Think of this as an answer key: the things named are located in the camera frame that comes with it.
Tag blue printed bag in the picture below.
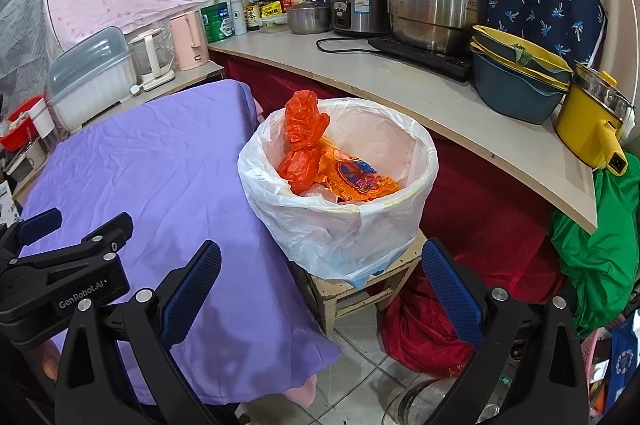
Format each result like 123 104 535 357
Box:
590 320 640 411

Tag purple bed sheet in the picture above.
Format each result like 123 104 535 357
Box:
17 79 343 406

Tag small steel pot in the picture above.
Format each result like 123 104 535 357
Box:
286 0 332 35

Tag red plastic basin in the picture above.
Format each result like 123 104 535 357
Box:
0 96 46 151

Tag pink electric kettle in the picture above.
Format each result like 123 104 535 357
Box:
169 10 210 72

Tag dark red curtain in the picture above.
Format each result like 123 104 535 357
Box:
222 55 566 291

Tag white blender cup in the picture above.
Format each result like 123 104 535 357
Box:
27 98 55 138

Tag green plastic bag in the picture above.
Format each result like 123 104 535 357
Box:
547 165 640 338

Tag green tin can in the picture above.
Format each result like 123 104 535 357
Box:
200 0 235 44

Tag red cloth bundle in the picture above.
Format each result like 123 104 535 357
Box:
382 275 501 378

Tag steel rice cooker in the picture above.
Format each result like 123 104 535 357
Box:
327 0 393 38

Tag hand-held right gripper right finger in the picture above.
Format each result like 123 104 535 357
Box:
420 237 588 425

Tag white printed cardboard box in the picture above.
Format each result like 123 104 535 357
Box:
0 180 23 226

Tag red plastic bag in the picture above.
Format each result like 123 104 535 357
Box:
277 90 332 196

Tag grey plastic tarp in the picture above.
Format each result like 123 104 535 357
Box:
0 0 66 106

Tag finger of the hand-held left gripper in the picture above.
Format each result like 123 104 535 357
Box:
0 208 64 256
10 212 134 291

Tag white thermos bottle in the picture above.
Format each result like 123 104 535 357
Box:
231 0 248 36

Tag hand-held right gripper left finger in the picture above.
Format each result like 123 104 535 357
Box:
54 241 222 425

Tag bin with white plastic liner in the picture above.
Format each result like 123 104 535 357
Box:
237 98 438 288

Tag wooden stool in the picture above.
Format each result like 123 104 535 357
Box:
300 230 428 336

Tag white glass kettle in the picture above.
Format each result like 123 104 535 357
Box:
127 28 177 92

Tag pink cloth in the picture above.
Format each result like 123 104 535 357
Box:
287 385 318 408

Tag black induction cooker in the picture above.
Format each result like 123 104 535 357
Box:
368 35 476 82

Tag orange snack packet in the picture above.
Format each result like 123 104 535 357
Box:
317 138 403 203

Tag yellow label jar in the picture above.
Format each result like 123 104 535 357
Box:
260 0 283 26

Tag clear glass jar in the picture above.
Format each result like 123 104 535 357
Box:
382 377 501 425

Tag person's left hand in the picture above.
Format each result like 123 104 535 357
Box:
40 340 68 381

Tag white dish rack grey lid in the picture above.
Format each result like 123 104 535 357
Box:
47 26 137 133

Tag yellow electric pot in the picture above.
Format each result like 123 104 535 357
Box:
555 62 636 176

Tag stack of yellow blue bowls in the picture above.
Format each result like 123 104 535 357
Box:
470 25 573 126

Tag black power cable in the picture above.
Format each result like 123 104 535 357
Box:
316 36 373 54

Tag dark soy sauce bottle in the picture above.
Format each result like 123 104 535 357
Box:
243 0 262 31

